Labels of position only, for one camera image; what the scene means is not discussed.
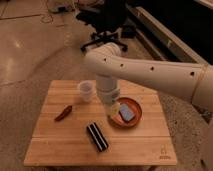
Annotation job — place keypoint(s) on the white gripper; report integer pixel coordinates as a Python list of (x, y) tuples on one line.
[(110, 102)]

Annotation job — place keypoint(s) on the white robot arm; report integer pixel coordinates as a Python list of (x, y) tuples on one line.
[(191, 82)]

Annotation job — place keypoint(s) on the black whiteboard eraser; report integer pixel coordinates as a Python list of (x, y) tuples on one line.
[(97, 137)]

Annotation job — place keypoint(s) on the blue sponge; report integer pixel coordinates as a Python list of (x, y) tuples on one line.
[(126, 113)]

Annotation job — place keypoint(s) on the orange round bowl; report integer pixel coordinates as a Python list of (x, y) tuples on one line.
[(136, 113)]

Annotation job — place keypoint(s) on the red chili pepper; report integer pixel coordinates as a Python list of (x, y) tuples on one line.
[(64, 113)]

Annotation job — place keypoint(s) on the black office chair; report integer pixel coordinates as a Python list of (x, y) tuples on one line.
[(106, 19)]

